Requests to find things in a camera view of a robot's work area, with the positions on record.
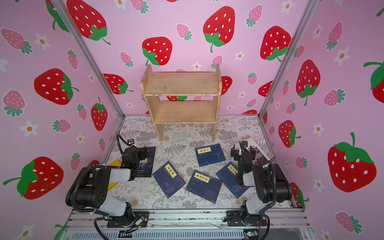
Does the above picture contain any blue book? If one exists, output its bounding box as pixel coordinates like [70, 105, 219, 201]
[186, 170, 223, 204]
[153, 161, 186, 199]
[216, 162, 249, 199]
[195, 144, 226, 167]

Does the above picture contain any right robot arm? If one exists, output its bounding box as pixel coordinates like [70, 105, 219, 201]
[226, 141, 293, 226]

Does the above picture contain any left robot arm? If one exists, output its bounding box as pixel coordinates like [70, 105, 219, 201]
[66, 146, 149, 227]

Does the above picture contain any yellow cover book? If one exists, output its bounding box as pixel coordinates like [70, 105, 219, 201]
[108, 159, 121, 191]

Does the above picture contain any white photo cover book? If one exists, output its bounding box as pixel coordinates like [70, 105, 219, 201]
[243, 138, 277, 164]

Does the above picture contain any black wolf cover book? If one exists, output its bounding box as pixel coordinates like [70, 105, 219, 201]
[137, 147, 156, 178]

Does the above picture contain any wooden two-tier bookshelf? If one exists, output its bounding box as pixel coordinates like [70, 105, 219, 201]
[141, 66, 223, 141]

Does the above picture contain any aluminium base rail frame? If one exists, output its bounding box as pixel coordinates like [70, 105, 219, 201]
[59, 209, 316, 240]

